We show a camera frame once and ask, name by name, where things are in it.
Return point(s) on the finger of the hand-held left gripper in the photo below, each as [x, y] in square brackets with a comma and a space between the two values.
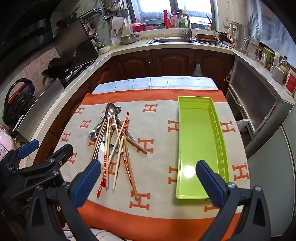
[57, 158]
[29, 148]

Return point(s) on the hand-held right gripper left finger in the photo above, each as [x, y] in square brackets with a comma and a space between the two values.
[87, 183]

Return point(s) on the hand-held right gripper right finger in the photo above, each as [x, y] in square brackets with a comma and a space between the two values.
[211, 185]

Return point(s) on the bamboo chopstick red bands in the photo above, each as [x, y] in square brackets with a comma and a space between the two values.
[105, 166]

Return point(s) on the pale bamboo chopstick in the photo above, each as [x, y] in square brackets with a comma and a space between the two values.
[116, 173]
[115, 149]

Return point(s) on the steel fork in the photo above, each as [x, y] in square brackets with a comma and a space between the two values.
[92, 135]

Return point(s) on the red striped chopstick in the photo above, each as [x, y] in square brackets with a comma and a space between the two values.
[128, 172]
[125, 125]

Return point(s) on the tan wooden chopstick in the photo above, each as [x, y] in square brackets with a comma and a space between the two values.
[133, 186]

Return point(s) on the green plastic tray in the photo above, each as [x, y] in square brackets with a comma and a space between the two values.
[196, 139]

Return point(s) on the brown wooden chopstick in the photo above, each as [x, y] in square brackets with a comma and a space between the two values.
[138, 147]

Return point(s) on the large steel spoon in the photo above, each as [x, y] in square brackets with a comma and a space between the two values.
[112, 109]

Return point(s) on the pink carton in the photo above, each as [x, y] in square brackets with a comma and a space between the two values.
[5, 143]

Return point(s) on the steel splash panel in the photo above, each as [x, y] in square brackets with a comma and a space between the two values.
[39, 109]

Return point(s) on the crumpled white plastic bag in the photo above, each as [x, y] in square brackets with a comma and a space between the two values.
[243, 125]

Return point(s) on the orange beige letter-print blanket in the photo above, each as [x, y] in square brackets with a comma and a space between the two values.
[157, 129]

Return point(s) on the black wok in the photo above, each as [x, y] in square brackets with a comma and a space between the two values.
[60, 66]

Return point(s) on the steel appliance glass door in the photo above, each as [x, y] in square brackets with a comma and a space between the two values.
[252, 104]

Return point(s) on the black gas stove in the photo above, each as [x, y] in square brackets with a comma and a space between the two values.
[76, 69]

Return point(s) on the white dish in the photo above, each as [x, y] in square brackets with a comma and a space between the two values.
[104, 49]

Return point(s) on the hanging steel ladle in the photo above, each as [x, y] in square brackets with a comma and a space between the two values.
[96, 39]

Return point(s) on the white mug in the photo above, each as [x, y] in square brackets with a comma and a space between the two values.
[277, 74]

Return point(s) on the red packet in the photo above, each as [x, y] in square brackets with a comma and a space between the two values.
[291, 82]

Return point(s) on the steel pot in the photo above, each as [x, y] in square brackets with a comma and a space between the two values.
[128, 39]

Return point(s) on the clear plastic bottle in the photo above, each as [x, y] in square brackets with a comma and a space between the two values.
[283, 63]

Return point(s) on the white bottle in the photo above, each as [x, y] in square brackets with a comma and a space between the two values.
[275, 59]

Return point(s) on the glass pitcher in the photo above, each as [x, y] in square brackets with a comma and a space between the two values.
[252, 48]

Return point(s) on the pale cutting board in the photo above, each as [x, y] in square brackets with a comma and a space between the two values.
[115, 26]

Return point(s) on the stacked dishes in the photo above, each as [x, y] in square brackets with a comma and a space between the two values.
[205, 37]

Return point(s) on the steel sink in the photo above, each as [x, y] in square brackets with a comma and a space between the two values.
[171, 40]

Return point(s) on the steel electric kettle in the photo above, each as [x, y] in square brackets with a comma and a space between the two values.
[240, 37]

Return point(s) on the red basin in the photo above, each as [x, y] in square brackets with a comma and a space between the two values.
[138, 27]

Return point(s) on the pink bowl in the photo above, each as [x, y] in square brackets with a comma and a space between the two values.
[149, 26]

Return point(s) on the steel faucet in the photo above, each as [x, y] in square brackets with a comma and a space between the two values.
[188, 23]

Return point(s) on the green label bottle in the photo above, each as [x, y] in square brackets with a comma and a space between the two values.
[182, 23]

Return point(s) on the pink bottle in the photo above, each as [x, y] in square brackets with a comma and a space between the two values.
[173, 20]

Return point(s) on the red spray bottle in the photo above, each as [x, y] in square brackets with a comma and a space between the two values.
[166, 19]

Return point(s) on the kitchen window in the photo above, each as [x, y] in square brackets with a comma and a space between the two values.
[157, 10]

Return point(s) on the wall utensil rack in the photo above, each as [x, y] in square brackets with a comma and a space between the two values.
[115, 8]

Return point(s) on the white wall outlet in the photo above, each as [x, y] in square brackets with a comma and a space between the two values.
[226, 22]

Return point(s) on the clear plastic wall sheet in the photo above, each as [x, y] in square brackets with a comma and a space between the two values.
[266, 20]

